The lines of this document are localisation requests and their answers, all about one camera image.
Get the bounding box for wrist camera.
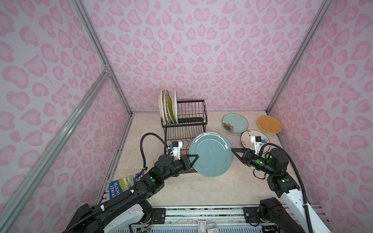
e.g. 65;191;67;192
251;136;266;155
170;141;184;160

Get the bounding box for aluminium frame left post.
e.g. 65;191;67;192
71;0;133;116

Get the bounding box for orange woven tray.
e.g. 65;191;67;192
257;115;282;134

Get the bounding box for black wire dish rack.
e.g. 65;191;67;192
161;99;209;175

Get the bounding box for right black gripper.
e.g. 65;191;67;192
232;149;276;176

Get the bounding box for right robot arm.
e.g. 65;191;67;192
232;143;330;233

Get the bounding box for white plate small drawings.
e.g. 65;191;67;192
241;130;270;150

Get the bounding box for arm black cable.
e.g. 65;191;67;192
62;132;173;233
258;142;314;233

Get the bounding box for pale blue flower plate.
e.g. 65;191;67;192
222;113;248;134

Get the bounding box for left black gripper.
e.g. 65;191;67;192
162;153;199;183

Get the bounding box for star plate yellow rim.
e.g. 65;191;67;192
158;87;167;124

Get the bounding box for white plate black rings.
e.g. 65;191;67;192
172;89;179;124

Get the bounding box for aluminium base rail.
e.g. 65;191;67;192
77;203;336;233

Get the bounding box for grey blue plate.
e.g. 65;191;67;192
189;132;234;177

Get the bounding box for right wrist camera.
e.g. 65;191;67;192
251;136;266;155

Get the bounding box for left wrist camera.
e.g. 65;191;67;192
170;141;184;160

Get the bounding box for aluminium frame left diagonal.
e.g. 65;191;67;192
1;71;111;233

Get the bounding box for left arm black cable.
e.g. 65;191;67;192
62;132;173;233

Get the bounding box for green woven bamboo tray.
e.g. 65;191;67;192
165;90;176;124

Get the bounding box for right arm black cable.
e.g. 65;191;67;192
258;142;314;233

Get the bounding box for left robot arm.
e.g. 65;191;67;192
64;154;199;233

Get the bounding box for white plate orange sunburst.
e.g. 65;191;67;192
162;88;169;125

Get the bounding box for aluminium frame right post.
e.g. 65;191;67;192
266;0;334;115

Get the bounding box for aluminium frame post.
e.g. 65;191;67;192
71;0;133;116
266;0;334;115

